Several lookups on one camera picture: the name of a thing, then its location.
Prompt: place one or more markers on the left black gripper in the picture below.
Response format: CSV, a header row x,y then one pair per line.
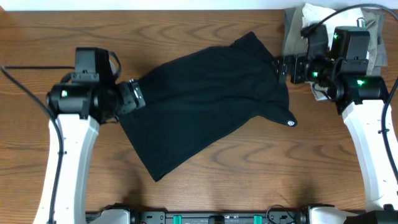
x,y
130,101

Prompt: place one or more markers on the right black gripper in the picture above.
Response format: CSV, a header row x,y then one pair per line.
x,y
297,62

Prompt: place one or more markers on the black t-shirt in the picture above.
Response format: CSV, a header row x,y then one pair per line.
x,y
195,100

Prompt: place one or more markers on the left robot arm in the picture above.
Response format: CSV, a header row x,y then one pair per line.
x,y
80,103

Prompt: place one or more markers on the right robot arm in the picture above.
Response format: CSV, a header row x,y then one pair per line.
x,y
339,65

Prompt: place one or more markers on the olive khaki folded garment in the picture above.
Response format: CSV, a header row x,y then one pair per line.
x,y
295,34

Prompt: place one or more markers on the light blue folded garment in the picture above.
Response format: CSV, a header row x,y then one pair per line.
x,y
319,92

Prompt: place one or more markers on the grey folded garment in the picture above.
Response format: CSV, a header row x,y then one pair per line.
x,y
382,40

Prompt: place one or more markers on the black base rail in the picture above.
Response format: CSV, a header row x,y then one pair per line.
x,y
275,214

